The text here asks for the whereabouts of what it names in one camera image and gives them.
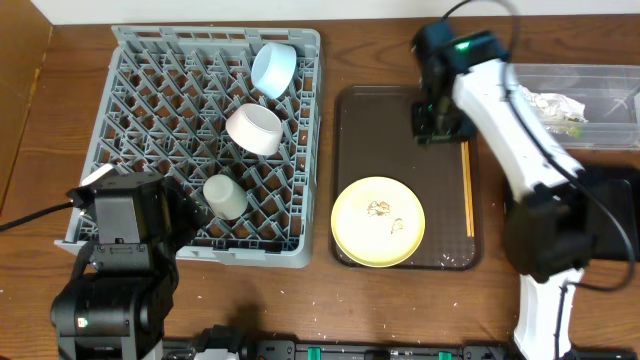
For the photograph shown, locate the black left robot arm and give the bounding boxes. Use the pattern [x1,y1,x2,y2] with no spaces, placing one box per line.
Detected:
[50,172,207,359]

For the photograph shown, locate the dark brown tray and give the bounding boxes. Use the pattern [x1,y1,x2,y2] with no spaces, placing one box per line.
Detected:
[331,86,483,271]

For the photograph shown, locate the light blue bowl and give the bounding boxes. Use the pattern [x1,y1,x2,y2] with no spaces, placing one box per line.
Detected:
[251,43,297,98]

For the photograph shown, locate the black cable left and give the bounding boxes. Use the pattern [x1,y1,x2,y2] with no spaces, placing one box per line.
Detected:
[0,199,81,232]

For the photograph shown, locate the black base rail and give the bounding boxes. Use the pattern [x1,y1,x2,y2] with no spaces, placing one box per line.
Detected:
[162,325,513,360]

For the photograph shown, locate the white cup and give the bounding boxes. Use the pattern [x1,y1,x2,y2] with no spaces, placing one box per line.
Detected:
[203,174,248,220]

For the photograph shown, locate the food scraps on plate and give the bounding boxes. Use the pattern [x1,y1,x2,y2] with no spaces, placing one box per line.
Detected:
[367,201,404,235]

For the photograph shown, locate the clear plastic bin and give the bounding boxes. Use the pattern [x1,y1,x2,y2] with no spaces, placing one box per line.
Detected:
[515,64,639,150]

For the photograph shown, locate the white pink bowl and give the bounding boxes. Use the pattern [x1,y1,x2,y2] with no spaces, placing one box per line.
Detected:
[225,103,283,156]

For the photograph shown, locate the black bin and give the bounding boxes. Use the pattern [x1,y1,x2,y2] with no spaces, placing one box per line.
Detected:
[502,161,640,263]

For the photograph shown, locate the grey dishwasher rack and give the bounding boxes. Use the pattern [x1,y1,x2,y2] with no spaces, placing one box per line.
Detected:
[83,26,323,268]

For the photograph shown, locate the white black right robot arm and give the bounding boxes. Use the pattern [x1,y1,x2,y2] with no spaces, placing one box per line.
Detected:
[411,20,596,359]

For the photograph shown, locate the yellow plate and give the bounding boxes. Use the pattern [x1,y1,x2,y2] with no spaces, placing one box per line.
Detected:
[331,176,426,268]

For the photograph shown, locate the yellow green snack wrapper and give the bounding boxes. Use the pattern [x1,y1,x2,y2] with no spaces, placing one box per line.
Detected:
[519,85,588,138]

